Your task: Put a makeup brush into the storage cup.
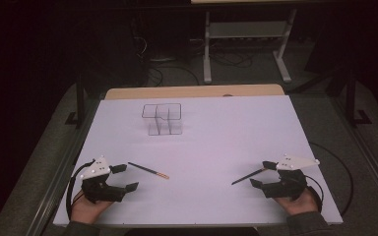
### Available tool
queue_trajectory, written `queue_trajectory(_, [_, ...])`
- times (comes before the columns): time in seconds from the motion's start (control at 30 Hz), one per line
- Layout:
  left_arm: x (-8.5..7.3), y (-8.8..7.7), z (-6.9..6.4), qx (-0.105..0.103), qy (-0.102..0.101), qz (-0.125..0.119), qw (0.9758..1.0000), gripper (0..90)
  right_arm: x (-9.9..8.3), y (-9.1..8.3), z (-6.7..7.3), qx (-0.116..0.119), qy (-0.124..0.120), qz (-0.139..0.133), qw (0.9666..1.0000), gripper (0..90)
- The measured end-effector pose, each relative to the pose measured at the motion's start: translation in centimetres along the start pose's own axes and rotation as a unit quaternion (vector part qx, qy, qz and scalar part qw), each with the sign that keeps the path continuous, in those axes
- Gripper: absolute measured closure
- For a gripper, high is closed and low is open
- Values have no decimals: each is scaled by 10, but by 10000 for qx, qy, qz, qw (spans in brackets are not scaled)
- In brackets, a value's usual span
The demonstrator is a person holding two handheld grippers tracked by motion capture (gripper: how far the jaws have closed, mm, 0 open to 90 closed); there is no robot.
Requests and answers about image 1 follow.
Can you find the black chopstick with orange end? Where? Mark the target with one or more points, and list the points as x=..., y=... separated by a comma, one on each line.
x=247, y=177
x=147, y=169

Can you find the aluminium rail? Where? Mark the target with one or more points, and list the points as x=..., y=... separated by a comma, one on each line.
x=370, y=164
x=55, y=193

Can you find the clear plastic organizer box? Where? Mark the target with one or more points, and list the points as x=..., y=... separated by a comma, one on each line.
x=164, y=123

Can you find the wooden table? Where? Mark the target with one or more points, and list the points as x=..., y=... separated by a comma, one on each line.
x=193, y=91

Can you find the person's left hand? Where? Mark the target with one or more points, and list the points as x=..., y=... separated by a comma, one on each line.
x=85, y=209

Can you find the black metal stand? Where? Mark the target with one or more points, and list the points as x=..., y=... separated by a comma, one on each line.
x=351, y=98
x=79, y=105

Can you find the white board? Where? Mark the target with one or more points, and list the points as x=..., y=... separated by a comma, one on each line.
x=203, y=196

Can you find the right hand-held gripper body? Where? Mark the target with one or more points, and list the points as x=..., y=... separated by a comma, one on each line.
x=288, y=185

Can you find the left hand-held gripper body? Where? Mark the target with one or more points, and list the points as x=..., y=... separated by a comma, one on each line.
x=95, y=168

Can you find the person's right hand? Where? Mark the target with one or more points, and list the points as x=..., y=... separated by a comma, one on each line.
x=300, y=205

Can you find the white metal frame desk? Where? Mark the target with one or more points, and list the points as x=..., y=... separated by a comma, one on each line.
x=246, y=29

